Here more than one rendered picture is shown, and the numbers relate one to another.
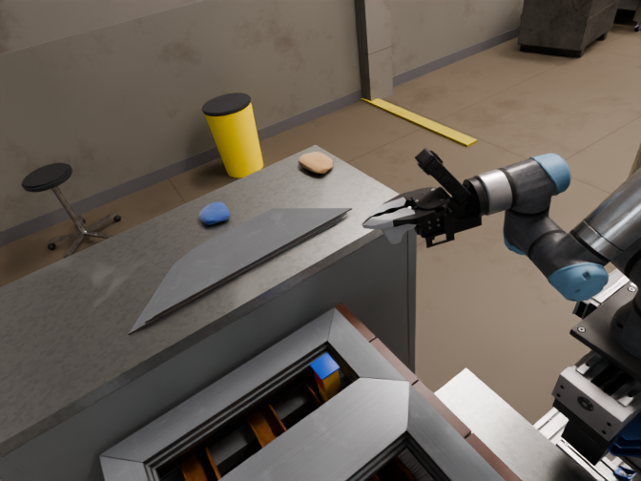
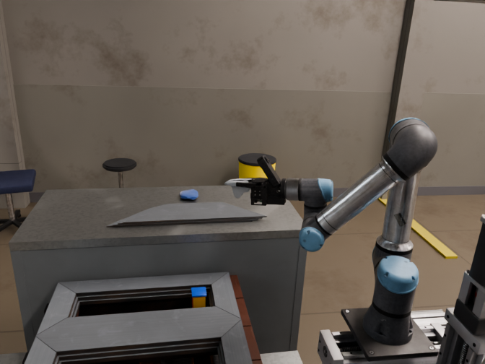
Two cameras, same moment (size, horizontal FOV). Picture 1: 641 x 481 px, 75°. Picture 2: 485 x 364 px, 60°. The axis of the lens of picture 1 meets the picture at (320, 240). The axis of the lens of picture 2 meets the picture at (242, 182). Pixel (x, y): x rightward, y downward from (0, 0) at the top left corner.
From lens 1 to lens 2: 88 cm
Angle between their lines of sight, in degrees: 25
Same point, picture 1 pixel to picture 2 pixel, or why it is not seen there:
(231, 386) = (143, 282)
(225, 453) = not seen: hidden behind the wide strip
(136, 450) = (76, 287)
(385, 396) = (222, 319)
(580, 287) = (305, 238)
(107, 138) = (168, 156)
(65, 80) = (160, 112)
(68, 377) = (67, 231)
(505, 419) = not seen: outside the picture
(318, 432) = (172, 318)
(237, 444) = not seen: hidden behind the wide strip
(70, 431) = (53, 258)
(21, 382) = (46, 225)
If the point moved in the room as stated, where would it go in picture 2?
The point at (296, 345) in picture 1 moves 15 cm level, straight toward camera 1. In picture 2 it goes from (191, 279) to (182, 300)
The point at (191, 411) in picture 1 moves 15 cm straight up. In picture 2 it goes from (114, 284) to (112, 253)
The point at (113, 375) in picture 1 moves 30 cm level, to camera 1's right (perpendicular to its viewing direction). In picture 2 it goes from (88, 237) to (151, 250)
